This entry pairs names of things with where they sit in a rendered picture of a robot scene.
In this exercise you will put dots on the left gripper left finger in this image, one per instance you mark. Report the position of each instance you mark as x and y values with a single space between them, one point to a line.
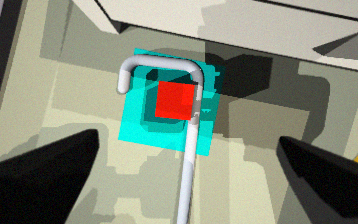
41 186

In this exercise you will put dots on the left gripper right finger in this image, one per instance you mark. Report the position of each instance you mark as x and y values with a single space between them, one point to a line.
326 184

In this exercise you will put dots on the red block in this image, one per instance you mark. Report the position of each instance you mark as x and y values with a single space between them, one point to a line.
174 100

